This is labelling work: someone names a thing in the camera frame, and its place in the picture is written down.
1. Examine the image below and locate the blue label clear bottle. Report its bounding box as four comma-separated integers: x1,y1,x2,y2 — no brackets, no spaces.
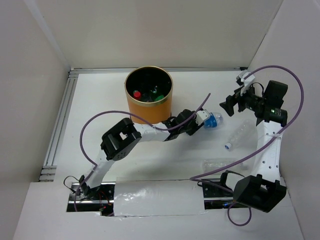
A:
203,112,224,130

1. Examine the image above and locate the clear bottle white-blue cap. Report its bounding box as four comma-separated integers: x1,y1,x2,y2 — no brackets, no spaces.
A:
224,119,256,151

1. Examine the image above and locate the clear crushed label-less bottle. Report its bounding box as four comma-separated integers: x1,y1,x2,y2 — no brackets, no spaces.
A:
202,158,249,174

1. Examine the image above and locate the clear bottle blue-white cap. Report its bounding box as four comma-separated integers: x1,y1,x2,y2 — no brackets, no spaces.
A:
141,85,158,103

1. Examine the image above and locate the red label clear bottle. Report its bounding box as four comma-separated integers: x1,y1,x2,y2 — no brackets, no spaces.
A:
133,90,142,100

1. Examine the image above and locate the small green bottle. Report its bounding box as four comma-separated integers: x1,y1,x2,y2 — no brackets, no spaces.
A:
154,94,165,102

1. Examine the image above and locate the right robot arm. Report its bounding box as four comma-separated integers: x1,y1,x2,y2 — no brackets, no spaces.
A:
218,80,288,213

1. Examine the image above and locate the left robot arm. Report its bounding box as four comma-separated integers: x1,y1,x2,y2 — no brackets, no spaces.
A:
79,108,210,200

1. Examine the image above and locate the orange cylindrical bin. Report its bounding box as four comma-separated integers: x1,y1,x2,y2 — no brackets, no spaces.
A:
124,66,174,124

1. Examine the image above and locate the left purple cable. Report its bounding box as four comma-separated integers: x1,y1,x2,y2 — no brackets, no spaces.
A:
73,93,211,213

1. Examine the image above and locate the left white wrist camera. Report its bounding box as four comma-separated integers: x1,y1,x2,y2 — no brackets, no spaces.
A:
195,110,211,126

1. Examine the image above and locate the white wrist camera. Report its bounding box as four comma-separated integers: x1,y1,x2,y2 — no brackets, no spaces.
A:
236,70,256,96
195,110,211,126

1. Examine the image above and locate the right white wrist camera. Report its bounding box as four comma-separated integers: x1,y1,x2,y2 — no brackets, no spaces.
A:
236,70,256,96

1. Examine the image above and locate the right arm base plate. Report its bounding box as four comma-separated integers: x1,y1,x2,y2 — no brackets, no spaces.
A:
197,182,233,210

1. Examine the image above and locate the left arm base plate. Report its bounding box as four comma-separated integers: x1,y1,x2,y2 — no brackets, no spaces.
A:
66,182,116,217

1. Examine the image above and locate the aluminium frame rail back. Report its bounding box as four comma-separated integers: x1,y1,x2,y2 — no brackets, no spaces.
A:
68,66,247,75

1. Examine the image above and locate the aluminium frame rail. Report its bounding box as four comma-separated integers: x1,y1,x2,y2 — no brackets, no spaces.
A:
68,66,247,75
38,70,79,182

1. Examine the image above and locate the aluminium frame rail left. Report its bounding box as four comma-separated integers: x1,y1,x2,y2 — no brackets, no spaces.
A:
38,70,79,182

